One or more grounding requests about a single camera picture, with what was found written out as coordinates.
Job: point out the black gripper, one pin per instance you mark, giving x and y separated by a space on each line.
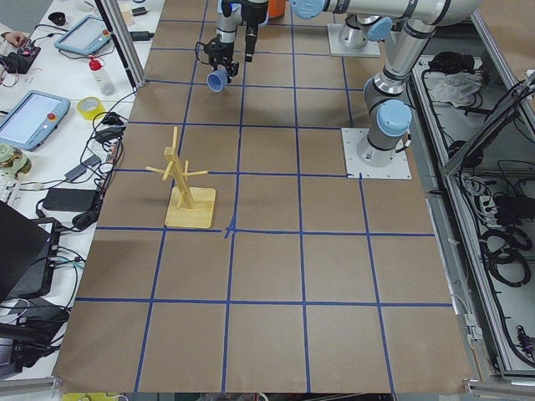
221 50
254 13

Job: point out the white plastic cup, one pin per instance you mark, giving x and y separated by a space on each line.
217 80

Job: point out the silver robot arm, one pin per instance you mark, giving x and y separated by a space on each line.
421 20
374 28

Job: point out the orange cylindrical bin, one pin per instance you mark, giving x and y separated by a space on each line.
276 8

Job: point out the red cap squeeze bottle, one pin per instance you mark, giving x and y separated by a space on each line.
103 80

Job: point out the far teach pendant tablet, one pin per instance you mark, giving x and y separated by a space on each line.
86 37

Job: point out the teach pendant tablet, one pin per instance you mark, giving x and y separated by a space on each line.
33 119
86 37

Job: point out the yellow tape roll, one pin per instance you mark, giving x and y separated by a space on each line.
90 108

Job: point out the wooden mug tree stand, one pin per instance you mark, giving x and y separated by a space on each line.
189 206

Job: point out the near teach pendant tablet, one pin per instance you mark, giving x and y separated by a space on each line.
33 119

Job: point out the white crumpled cloth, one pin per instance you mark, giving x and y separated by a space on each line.
457 89

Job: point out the black power adapter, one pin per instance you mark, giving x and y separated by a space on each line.
64 199

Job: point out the black laptop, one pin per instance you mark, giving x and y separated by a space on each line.
28 247

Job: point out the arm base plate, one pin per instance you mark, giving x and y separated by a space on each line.
362 161
345 41

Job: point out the aluminium frame post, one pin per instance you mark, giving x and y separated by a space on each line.
110 12

